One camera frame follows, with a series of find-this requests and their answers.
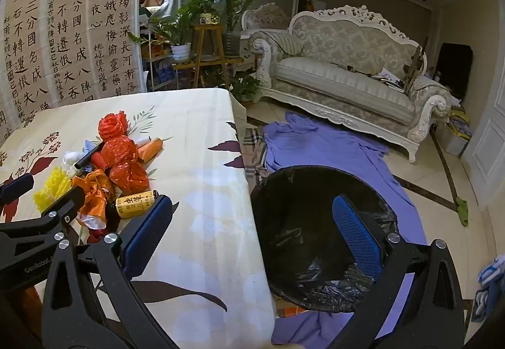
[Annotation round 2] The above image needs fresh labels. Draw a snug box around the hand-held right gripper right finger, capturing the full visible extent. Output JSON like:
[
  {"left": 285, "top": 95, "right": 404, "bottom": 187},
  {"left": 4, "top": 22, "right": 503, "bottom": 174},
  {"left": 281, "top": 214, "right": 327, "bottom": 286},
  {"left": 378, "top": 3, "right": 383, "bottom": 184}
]
[{"left": 327, "top": 194, "right": 466, "bottom": 349}]

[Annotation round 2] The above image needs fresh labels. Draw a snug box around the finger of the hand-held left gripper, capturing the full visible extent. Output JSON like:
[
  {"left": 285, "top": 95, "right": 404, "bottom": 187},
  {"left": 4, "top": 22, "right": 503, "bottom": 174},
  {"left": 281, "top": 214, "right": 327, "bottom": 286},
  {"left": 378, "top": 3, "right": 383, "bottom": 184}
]
[
  {"left": 0, "top": 186, "right": 86, "bottom": 251},
  {"left": 0, "top": 173, "right": 35, "bottom": 208}
]

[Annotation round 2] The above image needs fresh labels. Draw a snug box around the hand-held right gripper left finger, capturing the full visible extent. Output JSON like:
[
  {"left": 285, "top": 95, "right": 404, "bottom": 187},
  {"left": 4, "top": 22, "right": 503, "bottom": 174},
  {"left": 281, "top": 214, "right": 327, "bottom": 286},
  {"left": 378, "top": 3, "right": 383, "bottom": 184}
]
[{"left": 41, "top": 194, "right": 182, "bottom": 349}]

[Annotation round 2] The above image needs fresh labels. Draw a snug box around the yellow foam fruit net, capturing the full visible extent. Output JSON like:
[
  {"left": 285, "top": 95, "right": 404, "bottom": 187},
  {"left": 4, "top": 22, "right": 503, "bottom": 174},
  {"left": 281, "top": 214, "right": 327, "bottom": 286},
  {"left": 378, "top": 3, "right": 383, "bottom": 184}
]
[{"left": 33, "top": 168, "right": 72, "bottom": 212}]

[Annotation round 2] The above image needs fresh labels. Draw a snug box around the yellow label small bottle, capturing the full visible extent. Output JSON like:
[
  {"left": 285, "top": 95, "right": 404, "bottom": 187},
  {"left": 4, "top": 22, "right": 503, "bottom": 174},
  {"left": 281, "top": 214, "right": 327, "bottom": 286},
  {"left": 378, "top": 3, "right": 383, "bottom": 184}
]
[{"left": 106, "top": 190, "right": 158, "bottom": 230}]

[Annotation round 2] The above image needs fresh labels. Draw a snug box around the orange plastic bag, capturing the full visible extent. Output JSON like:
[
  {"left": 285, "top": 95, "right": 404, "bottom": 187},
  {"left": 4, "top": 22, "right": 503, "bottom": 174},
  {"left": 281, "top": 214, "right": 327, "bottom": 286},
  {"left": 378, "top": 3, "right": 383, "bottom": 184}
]
[{"left": 73, "top": 171, "right": 116, "bottom": 232}]

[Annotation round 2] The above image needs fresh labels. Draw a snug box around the white tissue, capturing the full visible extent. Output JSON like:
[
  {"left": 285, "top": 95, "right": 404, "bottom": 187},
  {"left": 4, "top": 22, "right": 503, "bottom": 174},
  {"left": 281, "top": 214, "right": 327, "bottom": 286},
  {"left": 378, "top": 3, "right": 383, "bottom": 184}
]
[{"left": 63, "top": 150, "right": 85, "bottom": 167}]

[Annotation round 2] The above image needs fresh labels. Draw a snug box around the black tube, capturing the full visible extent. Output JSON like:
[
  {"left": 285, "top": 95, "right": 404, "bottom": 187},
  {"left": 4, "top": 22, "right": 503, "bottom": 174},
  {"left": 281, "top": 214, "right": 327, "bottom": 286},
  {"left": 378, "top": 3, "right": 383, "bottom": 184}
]
[{"left": 74, "top": 141, "right": 104, "bottom": 170}]

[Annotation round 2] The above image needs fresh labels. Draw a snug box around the black trash bin with bag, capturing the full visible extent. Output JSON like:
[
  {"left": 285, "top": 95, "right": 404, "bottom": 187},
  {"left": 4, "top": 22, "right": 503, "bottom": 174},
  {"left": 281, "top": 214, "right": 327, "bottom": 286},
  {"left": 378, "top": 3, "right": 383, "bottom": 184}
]
[{"left": 250, "top": 165, "right": 399, "bottom": 313}]

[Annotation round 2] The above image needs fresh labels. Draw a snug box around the red plastic bag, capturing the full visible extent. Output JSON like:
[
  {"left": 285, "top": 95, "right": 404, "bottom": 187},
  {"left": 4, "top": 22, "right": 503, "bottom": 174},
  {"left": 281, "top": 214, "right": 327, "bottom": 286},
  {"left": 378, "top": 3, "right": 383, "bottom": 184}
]
[{"left": 94, "top": 138, "right": 150, "bottom": 195}]

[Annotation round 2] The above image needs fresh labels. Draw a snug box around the orange packet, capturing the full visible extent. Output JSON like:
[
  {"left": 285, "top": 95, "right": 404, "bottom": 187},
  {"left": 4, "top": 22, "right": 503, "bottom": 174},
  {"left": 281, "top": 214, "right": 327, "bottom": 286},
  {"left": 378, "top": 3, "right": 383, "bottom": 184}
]
[{"left": 136, "top": 138, "right": 163, "bottom": 163}]

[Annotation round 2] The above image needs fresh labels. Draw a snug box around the red foam fruit net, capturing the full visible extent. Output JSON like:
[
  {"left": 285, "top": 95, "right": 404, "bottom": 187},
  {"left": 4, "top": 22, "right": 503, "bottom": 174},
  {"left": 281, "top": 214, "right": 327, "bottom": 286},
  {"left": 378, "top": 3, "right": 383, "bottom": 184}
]
[{"left": 97, "top": 113, "right": 132, "bottom": 140}]

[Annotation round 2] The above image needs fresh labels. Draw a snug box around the floral tablecloth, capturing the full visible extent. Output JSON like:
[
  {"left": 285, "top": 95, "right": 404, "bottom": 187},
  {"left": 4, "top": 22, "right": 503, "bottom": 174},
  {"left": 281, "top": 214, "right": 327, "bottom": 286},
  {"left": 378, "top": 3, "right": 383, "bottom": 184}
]
[{"left": 0, "top": 88, "right": 277, "bottom": 349}]

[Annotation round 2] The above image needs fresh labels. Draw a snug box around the purple cloth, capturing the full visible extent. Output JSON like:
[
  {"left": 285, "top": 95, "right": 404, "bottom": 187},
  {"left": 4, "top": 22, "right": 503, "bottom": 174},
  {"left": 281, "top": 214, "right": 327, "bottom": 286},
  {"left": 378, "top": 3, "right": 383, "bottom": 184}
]
[{"left": 260, "top": 111, "right": 429, "bottom": 346}]

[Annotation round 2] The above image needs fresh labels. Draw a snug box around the green cloth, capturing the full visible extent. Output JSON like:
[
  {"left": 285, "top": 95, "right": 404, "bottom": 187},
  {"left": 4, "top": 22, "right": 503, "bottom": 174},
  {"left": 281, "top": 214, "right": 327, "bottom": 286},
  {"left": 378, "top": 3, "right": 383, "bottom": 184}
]
[{"left": 454, "top": 197, "right": 470, "bottom": 227}]

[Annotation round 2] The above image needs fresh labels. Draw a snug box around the plaid cloth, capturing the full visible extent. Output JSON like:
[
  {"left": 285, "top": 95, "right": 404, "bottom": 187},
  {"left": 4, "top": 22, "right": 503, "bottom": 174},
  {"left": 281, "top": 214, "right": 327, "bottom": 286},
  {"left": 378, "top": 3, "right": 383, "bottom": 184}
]
[{"left": 239, "top": 127, "right": 270, "bottom": 192}]

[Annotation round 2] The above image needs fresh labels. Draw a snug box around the blue white shoe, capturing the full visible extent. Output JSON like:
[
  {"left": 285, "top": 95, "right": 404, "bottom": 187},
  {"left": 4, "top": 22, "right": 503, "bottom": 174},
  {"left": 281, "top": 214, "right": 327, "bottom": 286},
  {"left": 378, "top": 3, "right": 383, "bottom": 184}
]
[
  {"left": 473, "top": 288, "right": 498, "bottom": 324},
  {"left": 477, "top": 254, "right": 505, "bottom": 287}
]

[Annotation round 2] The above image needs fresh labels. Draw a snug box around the box of colourful books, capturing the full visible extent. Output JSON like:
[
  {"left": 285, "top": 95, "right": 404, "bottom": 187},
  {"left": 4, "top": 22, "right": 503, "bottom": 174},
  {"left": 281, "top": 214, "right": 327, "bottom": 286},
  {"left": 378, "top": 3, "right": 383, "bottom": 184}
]
[{"left": 438, "top": 106, "right": 473, "bottom": 157}]

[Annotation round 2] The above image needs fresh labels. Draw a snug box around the pile of magazines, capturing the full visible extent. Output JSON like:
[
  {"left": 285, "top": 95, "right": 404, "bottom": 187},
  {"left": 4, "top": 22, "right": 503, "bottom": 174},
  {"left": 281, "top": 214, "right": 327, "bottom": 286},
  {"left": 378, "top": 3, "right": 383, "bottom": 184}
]
[{"left": 371, "top": 69, "right": 407, "bottom": 93}]

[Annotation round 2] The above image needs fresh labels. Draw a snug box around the ornate white sofa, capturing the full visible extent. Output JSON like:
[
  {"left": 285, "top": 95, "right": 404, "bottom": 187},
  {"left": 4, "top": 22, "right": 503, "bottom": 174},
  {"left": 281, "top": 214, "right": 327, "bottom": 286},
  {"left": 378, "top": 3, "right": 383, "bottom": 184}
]
[{"left": 248, "top": 5, "right": 452, "bottom": 163}]

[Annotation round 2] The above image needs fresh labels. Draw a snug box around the blue plastic crate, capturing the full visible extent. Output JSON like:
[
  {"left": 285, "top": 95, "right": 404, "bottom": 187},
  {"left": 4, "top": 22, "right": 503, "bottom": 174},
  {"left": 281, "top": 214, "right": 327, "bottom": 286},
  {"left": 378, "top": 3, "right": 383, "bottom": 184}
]
[{"left": 157, "top": 64, "right": 176, "bottom": 84}]

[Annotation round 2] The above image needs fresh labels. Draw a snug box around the white panelled door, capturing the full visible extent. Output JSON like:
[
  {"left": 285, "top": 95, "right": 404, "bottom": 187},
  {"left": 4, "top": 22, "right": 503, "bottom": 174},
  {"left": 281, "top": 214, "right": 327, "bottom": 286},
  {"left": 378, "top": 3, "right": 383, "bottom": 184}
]
[{"left": 461, "top": 89, "right": 505, "bottom": 192}]

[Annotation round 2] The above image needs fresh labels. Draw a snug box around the small leafy floor plant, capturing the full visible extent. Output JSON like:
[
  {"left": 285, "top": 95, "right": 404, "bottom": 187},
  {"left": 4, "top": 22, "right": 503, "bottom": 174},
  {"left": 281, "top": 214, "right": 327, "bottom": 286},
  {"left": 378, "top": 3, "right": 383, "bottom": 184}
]
[{"left": 229, "top": 75, "right": 261, "bottom": 103}]

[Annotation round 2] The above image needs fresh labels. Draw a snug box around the wooden stick object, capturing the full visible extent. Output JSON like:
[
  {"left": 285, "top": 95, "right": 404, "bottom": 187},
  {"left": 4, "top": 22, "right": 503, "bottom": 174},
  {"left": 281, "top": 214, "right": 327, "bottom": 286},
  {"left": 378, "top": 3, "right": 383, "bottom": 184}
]
[{"left": 402, "top": 37, "right": 429, "bottom": 93}]

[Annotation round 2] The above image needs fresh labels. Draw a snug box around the plant in white pot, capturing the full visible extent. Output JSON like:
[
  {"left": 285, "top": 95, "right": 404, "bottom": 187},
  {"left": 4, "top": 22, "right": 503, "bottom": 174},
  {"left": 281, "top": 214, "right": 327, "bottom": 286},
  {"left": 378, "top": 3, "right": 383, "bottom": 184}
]
[{"left": 128, "top": 4, "right": 198, "bottom": 61}]

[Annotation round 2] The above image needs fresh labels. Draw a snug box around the wooden plant stand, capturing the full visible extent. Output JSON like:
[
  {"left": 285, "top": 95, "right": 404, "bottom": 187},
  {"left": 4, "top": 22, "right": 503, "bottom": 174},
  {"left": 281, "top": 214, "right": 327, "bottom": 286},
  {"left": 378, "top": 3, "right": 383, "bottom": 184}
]
[{"left": 172, "top": 23, "right": 245, "bottom": 89}]

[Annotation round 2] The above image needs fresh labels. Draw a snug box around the striped cushion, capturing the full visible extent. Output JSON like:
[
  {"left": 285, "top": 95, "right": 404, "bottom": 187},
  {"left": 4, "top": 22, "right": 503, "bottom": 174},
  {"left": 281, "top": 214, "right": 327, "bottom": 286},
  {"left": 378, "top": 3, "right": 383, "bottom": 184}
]
[{"left": 252, "top": 29, "right": 304, "bottom": 55}]

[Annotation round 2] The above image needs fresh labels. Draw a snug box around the ornate white armchair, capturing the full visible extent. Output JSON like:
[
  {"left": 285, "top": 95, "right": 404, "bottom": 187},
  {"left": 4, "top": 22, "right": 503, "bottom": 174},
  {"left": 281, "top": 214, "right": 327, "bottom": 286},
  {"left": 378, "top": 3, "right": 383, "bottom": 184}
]
[{"left": 241, "top": 3, "right": 293, "bottom": 62}]

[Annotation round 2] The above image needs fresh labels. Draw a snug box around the tall plant in dark pot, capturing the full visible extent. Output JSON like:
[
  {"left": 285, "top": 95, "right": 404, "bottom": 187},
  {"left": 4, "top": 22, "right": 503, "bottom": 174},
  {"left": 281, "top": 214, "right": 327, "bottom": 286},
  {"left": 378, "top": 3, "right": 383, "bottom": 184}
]
[{"left": 219, "top": 0, "right": 261, "bottom": 58}]

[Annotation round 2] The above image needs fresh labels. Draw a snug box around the white wire rack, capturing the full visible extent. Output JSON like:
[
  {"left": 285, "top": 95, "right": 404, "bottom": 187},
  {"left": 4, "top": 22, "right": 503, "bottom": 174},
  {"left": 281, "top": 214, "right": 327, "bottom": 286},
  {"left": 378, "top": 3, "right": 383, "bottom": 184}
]
[{"left": 140, "top": 27, "right": 178, "bottom": 92}]

